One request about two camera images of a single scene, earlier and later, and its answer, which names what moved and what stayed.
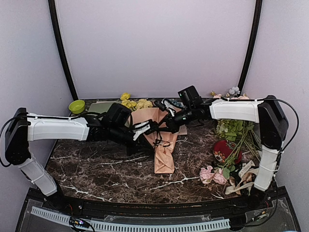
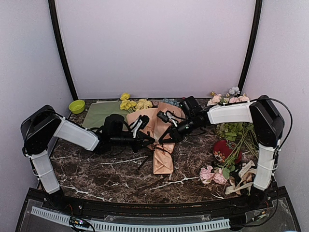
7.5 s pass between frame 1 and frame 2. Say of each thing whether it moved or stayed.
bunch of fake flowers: stayed
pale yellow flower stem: stayed
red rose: stayed
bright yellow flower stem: stayed
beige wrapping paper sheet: moved
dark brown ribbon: moved
